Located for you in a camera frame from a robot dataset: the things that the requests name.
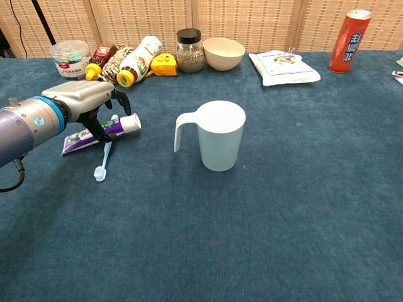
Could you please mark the light blue toothbrush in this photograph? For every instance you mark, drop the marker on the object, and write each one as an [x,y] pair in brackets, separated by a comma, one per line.
[105,157]

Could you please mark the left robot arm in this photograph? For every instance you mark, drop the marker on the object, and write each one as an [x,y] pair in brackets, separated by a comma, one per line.
[19,126]

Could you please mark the dark red sauce bottle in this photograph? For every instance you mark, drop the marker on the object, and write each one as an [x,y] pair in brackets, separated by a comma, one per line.
[102,55]

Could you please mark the yellow tape measure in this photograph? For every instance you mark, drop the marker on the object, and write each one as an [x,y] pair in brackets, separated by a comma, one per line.
[163,66]

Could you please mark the white wrapped packet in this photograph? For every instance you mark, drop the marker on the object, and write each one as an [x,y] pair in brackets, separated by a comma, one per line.
[399,78]

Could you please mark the white bottle yellow cap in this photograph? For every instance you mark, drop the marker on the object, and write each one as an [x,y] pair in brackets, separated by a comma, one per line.
[138,59]

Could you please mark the red drink can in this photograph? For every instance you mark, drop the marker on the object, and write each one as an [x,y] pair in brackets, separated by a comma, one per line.
[348,44]

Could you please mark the clear plastic jar of clips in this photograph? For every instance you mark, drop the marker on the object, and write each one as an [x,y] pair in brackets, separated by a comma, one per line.
[70,59]

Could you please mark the white snack bag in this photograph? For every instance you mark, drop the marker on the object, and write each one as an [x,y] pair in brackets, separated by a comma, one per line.
[283,70]

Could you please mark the blue table mat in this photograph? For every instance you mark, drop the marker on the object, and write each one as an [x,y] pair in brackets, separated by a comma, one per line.
[220,220]

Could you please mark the purple toothpaste tube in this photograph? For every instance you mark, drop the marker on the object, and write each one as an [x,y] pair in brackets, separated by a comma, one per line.
[129,123]

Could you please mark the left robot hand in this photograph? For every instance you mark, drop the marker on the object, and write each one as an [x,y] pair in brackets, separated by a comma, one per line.
[82,94]

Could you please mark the glass jar black lid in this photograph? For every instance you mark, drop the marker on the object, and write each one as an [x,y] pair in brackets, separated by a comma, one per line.
[189,56]

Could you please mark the beige bowl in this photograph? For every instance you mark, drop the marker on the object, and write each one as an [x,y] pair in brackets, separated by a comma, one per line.
[223,56]

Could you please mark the black tripod stand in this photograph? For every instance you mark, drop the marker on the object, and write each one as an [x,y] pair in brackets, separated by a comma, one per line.
[44,22]

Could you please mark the bamboo folding screen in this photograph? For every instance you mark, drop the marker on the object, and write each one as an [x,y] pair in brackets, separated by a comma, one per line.
[252,22]

